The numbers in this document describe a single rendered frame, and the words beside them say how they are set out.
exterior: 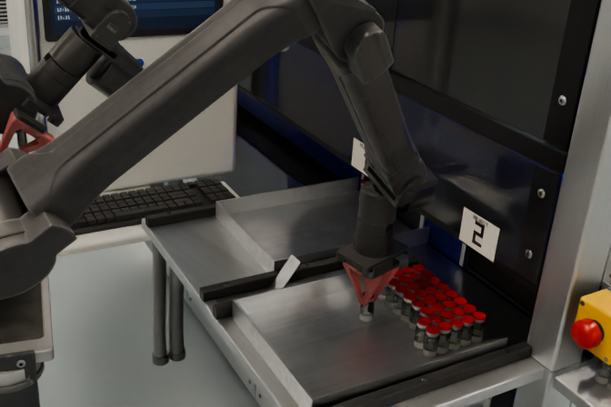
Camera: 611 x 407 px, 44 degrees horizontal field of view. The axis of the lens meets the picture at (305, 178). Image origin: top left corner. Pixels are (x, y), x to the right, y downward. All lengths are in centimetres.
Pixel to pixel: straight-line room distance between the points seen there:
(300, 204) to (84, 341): 130
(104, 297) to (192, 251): 154
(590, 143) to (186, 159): 108
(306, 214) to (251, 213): 11
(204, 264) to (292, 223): 24
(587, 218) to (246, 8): 60
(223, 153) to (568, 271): 102
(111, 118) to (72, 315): 219
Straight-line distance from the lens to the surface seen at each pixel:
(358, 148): 150
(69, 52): 110
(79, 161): 68
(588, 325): 109
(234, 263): 138
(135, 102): 68
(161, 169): 185
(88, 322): 280
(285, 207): 158
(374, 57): 75
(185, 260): 138
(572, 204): 110
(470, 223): 126
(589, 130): 106
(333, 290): 130
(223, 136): 188
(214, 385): 249
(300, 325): 121
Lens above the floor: 158
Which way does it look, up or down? 24 degrees down
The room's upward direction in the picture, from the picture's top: 4 degrees clockwise
